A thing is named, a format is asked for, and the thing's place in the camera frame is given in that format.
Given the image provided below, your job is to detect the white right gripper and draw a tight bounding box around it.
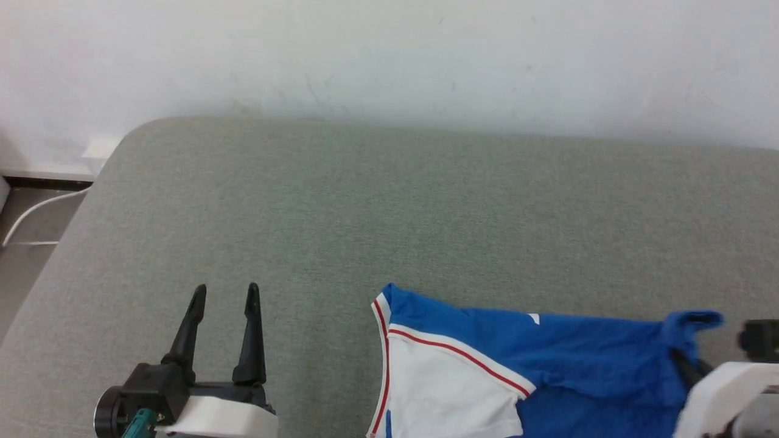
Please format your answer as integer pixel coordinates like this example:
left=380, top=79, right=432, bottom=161
left=669, top=350, right=779, bottom=438

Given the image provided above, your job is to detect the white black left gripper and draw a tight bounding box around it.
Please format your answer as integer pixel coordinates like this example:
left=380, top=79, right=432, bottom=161
left=94, top=283, right=278, bottom=438

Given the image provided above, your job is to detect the blue white red-striped shirt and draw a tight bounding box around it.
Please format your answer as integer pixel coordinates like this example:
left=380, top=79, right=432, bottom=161
left=365, top=283, right=725, bottom=438

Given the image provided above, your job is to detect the grey fabric sofa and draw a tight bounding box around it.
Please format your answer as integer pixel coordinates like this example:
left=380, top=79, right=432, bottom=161
left=0, top=116, right=779, bottom=438

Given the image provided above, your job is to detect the white floor cable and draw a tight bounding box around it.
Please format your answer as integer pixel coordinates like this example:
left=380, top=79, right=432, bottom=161
left=0, top=186, right=92, bottom=247

